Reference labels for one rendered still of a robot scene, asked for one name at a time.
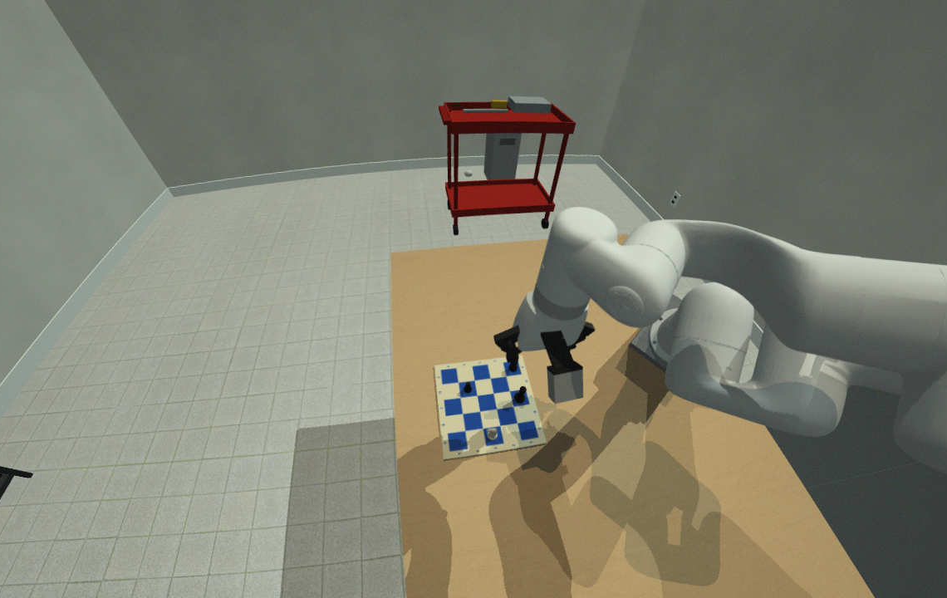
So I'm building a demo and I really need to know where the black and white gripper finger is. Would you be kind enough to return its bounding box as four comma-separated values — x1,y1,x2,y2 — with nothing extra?
493,325,522,369
568,321,595,351

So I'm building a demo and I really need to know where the blue and cream chessboard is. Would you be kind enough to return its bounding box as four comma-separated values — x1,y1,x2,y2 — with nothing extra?
434,355,547,460

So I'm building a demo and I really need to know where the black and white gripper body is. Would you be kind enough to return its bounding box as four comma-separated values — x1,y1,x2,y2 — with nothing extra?
513,291,588,351

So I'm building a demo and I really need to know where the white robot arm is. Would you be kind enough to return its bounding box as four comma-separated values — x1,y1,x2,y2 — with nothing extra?
533,207,947,474

